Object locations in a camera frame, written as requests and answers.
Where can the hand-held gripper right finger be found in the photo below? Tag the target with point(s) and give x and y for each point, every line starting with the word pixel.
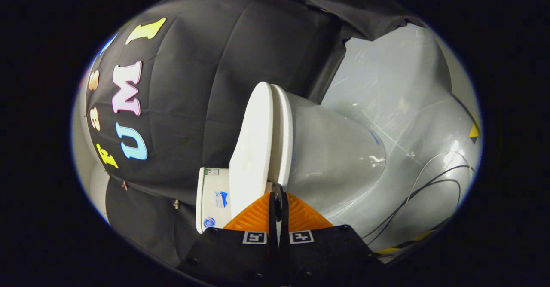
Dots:
pixel 318 257

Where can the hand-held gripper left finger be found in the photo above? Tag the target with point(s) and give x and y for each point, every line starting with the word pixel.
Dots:
pixel 240 257

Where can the white toilet lid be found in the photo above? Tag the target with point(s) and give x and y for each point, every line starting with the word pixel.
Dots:
pixel 253 149

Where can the white ceramic toilet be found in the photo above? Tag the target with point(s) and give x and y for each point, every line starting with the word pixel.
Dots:
pixel 335 158

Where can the yellow black floor tape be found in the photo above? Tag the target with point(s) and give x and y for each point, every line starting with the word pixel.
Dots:
pixel 474 133
pixel 408 242

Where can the black backdrop cloth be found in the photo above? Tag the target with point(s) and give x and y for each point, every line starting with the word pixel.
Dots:
pixel 193 85

